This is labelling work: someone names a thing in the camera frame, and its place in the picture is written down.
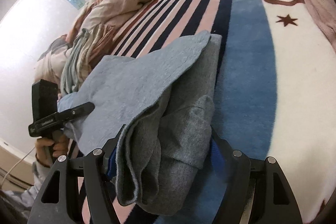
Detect light blue folded clothes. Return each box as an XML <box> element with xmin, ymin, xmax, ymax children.
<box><xmin>57</xmin><ymin>92</ymin><xmax>77</xmax><ymax>112</ymax></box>

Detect blue wall poster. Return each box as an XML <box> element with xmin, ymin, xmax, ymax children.
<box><xmin>67</xmin><ymin>0</ymin><xmax>86</xmax><ymax>10</ymax></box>

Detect beige crumpled duvet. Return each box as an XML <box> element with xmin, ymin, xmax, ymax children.
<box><xmin>34</xmin><ymin>0</ymin><xmax>152</xmax><ymax>84</ymax></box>

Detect person's left hand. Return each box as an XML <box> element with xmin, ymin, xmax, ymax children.
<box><xmin>35</xmin><ymin>130</ymin><xmax>70</xmax><ymax>167</ymax></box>

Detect grey-green striped garment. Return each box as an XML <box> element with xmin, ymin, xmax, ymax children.
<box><xmin>60</xmin><ymin>24</ymin><xmax>116</xmax><ymax>96</ymax></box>

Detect striped pink navy blanket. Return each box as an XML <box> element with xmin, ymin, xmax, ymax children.
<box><xmin>67</xmin><ymin>0</ymin><xmax>336</xmax><ymax>224</ymax></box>

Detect star-patterned sleeve forearm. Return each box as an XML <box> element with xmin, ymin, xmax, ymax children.
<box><xmin>0</xmin><ymin>160</ymin><xmax>52</xmax><ymax>214</ymax></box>

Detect grey-blue fleece pants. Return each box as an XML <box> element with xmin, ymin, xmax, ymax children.
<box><xmin>64</xmin><ymin>31</ymin><xmax>222</xmax><ymax>216</ymax></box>

